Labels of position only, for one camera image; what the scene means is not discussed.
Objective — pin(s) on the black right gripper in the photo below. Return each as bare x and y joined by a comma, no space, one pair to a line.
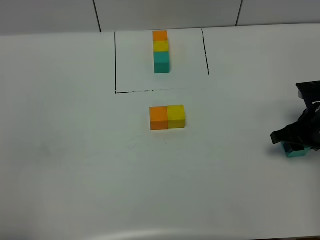
305,131

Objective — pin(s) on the teal template block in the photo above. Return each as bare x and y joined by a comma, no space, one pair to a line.
161,61

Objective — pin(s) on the yellow template block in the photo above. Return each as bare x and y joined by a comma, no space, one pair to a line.
161,46

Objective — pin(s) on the orange template block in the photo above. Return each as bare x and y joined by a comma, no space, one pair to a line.
160,35

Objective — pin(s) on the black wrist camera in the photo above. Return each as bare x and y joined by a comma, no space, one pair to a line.
309,92

